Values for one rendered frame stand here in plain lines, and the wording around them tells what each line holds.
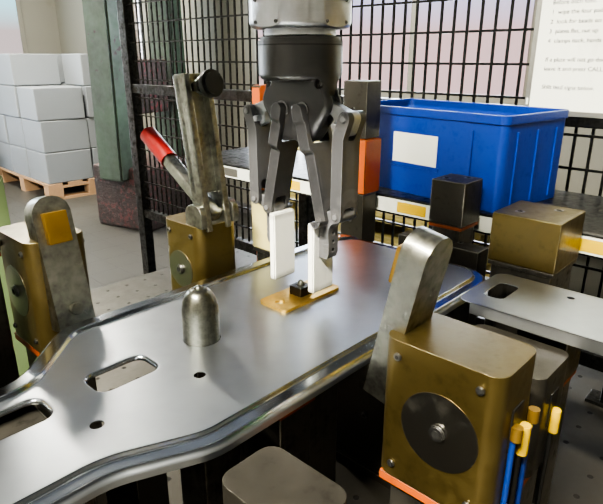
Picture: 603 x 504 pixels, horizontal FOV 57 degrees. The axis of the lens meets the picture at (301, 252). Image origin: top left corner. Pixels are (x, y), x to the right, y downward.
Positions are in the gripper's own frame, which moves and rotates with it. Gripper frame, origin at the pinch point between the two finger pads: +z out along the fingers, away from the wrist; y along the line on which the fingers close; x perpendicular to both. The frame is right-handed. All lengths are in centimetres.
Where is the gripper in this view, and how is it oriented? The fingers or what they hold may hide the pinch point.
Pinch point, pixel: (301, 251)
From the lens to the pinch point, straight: 55.6
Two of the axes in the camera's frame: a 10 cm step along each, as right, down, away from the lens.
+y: 7.3, 2.2, -6.5
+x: 6.8, -2.4, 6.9
